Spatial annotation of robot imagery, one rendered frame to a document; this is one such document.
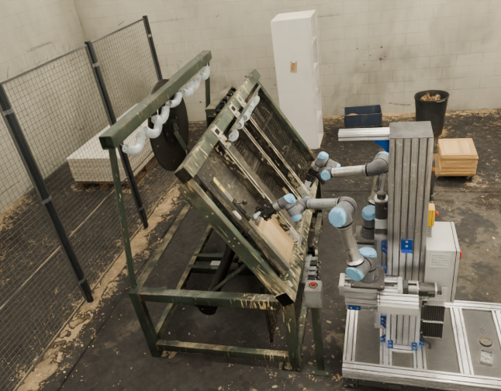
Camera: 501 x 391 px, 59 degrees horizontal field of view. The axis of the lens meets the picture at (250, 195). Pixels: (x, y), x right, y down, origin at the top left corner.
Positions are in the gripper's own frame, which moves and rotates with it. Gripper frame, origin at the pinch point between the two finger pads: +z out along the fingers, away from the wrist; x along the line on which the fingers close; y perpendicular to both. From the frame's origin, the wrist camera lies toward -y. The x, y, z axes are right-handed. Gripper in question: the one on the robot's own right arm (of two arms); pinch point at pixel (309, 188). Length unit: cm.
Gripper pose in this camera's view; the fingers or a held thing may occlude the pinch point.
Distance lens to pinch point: 373.5
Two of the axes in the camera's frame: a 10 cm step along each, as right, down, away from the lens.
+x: -2.5, 5.2, -8.1
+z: -3.2, 7.5, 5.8
